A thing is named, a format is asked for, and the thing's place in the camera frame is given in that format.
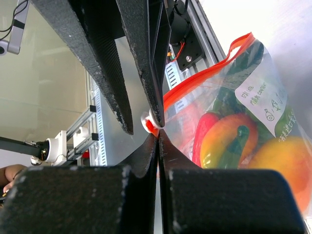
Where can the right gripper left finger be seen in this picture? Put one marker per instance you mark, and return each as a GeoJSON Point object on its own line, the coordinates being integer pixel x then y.
{"type": "Point", "coordinates": [85, 200]}

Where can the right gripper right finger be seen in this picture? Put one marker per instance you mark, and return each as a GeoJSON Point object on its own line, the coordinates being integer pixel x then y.
{"type": "Point", "coordinates": [223, 201]}

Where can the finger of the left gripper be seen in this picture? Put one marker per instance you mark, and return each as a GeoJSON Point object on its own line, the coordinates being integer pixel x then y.
{"type": "Point", "coordinates": [147, 29]}
{"type": "Point", "coordinates": [86, 27]}

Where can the orange red mango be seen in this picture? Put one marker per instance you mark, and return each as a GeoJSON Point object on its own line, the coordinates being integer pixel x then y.
{"type": "Point", "coordinates": [222, 134]}

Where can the clear zip top bag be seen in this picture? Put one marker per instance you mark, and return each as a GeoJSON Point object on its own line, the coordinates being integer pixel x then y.
{"type": "Point", "coordinates": [189, 115]}

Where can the yellow orange mango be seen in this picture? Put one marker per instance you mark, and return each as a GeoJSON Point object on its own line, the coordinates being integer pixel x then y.
{"type": "Point", "coordinates": [292, 158]}

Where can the dark green cucumber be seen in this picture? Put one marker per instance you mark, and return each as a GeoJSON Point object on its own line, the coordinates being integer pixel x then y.
{"type": "Point", "coordinates": [226, 102]}

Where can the bystander hand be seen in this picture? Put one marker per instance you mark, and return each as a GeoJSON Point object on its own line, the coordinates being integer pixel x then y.
{"type": "Point", "coordinates": [8, 175]}

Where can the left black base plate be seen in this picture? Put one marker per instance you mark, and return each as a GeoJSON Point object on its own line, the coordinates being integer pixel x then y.
{"type": "Point", "coordinates": [184, 41]}

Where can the aluminium mounting rail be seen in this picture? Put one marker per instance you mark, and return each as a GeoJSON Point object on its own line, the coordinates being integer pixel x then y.
{"type": "Point", "coordinates": [213, 52]}

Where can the white fixture on rail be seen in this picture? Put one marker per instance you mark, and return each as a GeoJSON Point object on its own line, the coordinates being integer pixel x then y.
{"type": "Point", "coordinates": [52, 150]}

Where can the grey external camera mount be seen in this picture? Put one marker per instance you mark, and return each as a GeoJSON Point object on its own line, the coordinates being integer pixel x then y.
{"type": "Point", "coordinates": [11, 42]}

